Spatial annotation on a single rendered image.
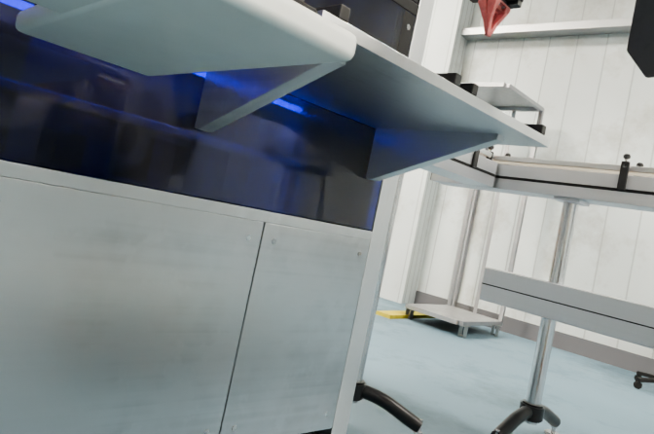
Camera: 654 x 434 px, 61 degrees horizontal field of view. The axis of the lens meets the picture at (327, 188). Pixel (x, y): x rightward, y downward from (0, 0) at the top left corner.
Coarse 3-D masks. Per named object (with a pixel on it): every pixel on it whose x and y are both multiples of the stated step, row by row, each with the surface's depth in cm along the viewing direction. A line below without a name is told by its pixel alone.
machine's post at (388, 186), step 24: (432, 0) 151; (384, 192) 147; (384, 216) 148; (384, 240) 149; (360, 288) 145; (360, 312) 145; (360, 336) 146; (360, 360) 148; (336, 408) 143; (336, 432) 144
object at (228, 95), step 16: (320, 64) 84; (336, 64) 84; (208, 80) 105; (224, 80) 101; (240, 80) 98; (256, 80) 94; (272, 80) 91; (288, 80) 88; (304, 80) 88; (208, 96) 104; (224, 96) 101; (240, 96) 97; (256, 96) 94; (272, 96) 93; (208, 112) 103; (224, 112) 100; (240, 112) 99; (208, 128) 105
